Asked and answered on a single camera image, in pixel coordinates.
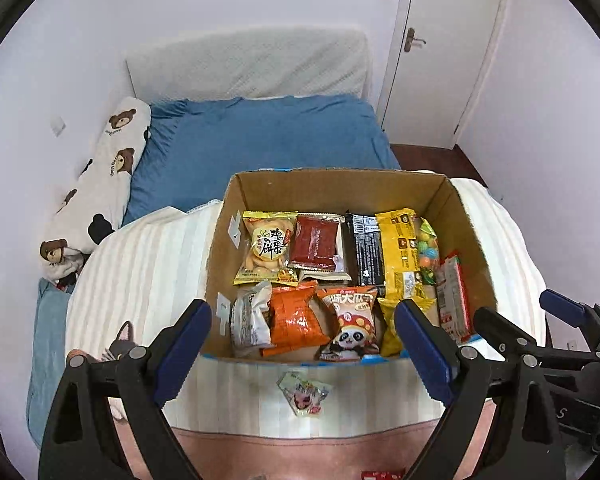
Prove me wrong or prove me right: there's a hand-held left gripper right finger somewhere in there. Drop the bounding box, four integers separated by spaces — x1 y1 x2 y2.
393 298 567 480

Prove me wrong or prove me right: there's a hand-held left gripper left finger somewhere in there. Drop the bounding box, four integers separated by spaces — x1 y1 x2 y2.
39 299 213 480

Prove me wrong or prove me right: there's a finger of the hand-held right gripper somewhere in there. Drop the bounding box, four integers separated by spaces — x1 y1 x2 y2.
538 288 600 357
473 306 600 369

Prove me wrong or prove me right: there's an orange panda snack packet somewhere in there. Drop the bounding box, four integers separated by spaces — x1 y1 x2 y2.
316 286 382 362

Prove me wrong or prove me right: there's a small white snack packet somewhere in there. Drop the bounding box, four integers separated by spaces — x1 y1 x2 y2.
276 370 334 417

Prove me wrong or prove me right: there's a printed cardboard box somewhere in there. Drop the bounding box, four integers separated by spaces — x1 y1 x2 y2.
200 167 498 366

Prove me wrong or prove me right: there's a long red snack packet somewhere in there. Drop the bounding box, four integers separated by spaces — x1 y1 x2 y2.
434 251 475 345

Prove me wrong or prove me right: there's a white grey snack packet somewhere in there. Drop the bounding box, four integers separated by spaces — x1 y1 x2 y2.
229 280 274 352

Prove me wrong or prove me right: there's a striped pink cat print blanket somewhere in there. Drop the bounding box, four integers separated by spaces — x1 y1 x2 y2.
62 176 549 480

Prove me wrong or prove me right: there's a colourful candy bag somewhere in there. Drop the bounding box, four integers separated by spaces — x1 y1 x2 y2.
414 216 442 287

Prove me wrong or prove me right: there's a yellow snack packet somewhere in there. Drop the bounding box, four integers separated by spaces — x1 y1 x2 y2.
374 207 439 357

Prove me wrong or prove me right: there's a black snack packet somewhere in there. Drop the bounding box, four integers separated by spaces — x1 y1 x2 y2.
344 211 387 287

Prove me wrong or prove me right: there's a beige snack packet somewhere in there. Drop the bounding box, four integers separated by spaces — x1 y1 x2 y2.
296 265 354 287

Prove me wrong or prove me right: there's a light blue cloth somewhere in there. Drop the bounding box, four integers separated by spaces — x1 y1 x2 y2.
26 276 74 447

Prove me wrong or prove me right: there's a yellow biscuit packet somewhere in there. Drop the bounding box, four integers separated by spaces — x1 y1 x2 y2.
234 210 301 287

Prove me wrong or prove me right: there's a dark red snack packet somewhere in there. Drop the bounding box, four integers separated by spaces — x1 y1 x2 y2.
286 213 347 269

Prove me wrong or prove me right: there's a bear print pillow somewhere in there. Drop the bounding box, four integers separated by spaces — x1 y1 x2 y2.
40 96 152 287

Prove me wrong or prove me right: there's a blue duvet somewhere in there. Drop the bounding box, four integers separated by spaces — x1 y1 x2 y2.
121 93 402 227

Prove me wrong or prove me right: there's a white door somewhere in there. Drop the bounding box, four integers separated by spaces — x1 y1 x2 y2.
376 0 512 150

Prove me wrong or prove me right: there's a white quilted headboard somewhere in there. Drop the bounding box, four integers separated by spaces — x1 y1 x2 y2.
125 27 372 104

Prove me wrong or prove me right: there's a door handle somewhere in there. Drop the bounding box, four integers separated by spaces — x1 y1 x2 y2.
403 27 427 54

